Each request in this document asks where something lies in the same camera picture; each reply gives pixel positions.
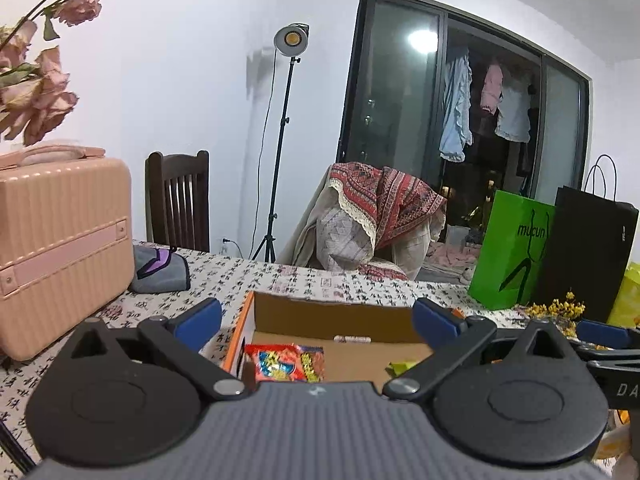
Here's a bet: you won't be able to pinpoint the light blue hanging shirt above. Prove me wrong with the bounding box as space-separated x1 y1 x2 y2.
439 47 474 163

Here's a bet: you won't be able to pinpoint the dark wooden chair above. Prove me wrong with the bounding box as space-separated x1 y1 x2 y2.
145 150 211 253

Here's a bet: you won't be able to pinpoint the yellow dried flower sprig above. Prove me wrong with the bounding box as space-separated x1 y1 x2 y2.
525 290 587 337

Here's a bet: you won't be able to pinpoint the beige covered armchair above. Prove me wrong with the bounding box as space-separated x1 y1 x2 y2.
277 165 448 283

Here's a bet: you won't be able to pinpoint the green paper bag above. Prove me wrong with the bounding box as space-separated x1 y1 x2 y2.
468 190 557 311

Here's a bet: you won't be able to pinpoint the pink ribbed suitcase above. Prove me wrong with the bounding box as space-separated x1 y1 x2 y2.
0 145 135 362

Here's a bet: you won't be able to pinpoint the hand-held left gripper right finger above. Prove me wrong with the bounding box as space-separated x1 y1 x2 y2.
382 297 576 403

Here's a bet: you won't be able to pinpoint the red orange cardboard box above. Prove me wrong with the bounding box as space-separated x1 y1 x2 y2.
220 290 437 385

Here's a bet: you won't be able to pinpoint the pink hanging garment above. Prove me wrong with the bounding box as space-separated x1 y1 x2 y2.
480 62 505 116

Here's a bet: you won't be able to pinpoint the red patterned blanket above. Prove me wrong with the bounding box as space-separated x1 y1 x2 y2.
330 161 448 251

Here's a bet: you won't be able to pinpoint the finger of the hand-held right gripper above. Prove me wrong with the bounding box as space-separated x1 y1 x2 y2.
575 320 640 362

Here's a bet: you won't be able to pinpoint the black framed glass door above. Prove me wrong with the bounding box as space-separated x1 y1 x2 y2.
336 0 593 261

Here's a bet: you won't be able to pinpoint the studio light on stand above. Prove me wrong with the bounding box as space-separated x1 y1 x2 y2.
248 22 311 263

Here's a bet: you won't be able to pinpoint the dried pink flowers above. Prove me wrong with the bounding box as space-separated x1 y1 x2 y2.
0 0 121 148

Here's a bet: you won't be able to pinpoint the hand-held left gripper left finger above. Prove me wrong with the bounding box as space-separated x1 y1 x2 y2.
65 297 252 403

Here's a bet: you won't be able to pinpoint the grey purple pouch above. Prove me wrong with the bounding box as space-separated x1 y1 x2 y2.
128 243 192 294

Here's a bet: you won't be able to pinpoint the pink crumpled cloth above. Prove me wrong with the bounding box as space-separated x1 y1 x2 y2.
426 242 482 276

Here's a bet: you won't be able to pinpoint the red snack packet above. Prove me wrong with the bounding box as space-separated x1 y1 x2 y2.
244 343 326 384

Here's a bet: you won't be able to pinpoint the black paper bag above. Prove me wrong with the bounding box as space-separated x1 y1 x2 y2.
532 155 640 323

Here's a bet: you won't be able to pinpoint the white hanging garment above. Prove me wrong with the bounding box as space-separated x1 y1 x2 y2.
495 72 533 144

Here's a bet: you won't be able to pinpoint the yellow green bag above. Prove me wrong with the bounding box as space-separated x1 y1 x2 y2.
607 261 640 328

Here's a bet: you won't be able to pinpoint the calligraphy printed tablecloth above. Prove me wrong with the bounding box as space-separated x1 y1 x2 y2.
0 240 581 478

